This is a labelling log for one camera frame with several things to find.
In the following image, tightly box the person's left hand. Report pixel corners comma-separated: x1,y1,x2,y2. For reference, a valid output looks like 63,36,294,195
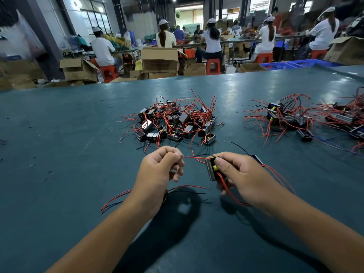
128,146,185,218

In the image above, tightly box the large closed cardboard box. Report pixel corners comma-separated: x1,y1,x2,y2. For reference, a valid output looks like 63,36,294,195
141,47,179,73

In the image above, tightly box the low cardboard box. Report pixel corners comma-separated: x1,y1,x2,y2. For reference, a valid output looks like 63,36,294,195
184,62,207,76

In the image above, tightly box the person's right hand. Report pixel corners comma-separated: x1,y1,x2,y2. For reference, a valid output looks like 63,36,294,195
213,152,292,211

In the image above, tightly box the tilted cardboard box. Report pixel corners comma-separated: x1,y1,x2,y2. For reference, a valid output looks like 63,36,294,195
324,37,364,66

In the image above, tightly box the shallow cardboard box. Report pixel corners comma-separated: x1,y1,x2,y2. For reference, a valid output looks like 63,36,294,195
238,63,267,73

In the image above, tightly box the blue plastic crate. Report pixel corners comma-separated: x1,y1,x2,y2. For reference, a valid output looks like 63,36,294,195
260,61,297,71
286,58,342,67

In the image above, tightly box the open cardboard box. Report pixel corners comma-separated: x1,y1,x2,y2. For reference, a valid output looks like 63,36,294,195
60,58,99,83

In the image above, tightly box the person's left forearm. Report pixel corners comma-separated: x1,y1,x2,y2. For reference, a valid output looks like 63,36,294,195
47,202,157,273

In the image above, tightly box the central pile of wired modules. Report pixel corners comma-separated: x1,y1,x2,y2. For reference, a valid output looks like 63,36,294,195
119,94,220,152

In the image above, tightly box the person's right forearm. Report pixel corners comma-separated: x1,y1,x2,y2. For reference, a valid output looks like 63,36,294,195
272,193,364,273

